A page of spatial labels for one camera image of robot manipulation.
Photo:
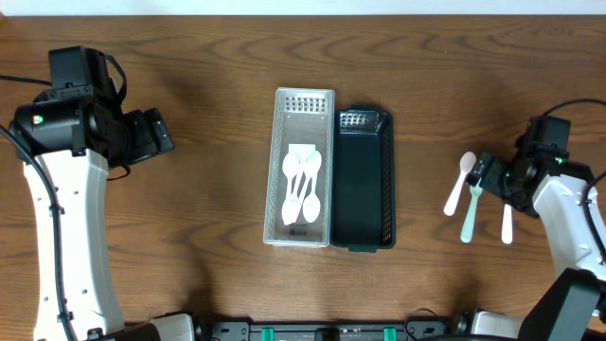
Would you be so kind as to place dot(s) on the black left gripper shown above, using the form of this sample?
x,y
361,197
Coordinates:
x,y
154,134

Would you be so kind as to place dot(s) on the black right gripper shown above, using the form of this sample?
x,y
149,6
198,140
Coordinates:
x,y
492,179

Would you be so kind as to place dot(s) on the pink plastic spoon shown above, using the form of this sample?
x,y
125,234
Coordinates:
x,y
466,164

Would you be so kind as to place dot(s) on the mint green plastic fork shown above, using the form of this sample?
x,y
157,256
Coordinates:
x,y
468,225

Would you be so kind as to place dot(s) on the white plastic spoon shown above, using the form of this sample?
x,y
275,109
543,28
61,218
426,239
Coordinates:
x,y
288,210
311,206
290,167
308,180

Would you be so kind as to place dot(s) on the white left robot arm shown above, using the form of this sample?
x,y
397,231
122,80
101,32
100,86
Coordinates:
x,y
77,295

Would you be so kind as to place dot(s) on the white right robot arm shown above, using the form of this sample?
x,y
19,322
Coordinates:
x,y
542,182

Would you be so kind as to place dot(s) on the pink plastic fork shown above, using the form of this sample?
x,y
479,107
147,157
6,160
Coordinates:
x,y
507,225

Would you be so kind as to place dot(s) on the black plastic mesh basket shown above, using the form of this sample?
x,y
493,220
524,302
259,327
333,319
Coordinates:
x,y
363,181

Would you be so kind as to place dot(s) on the clear plastic mesh basket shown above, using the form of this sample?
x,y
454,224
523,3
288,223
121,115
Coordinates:
x,y
303,123

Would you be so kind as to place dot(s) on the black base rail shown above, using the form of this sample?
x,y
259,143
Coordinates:
x,y
415,328

